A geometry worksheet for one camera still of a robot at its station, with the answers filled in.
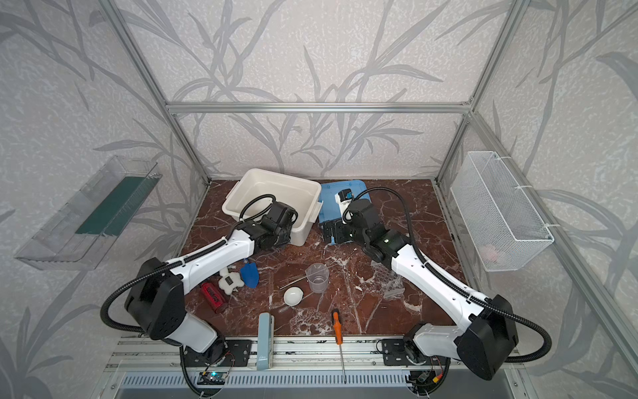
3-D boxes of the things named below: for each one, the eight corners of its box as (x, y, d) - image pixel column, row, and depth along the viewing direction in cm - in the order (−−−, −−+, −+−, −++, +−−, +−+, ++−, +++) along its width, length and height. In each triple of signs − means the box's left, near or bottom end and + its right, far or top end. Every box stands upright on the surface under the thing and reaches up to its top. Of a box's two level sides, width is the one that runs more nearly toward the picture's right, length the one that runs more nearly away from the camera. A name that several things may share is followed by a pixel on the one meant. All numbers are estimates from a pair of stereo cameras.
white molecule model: (227, 297, 86) (223, 293, 83) (216, 279, 91) (212, 275, 88) (245, 284, 90) (242, 280, 86) (234, 267, 94) (230, 262, 91)
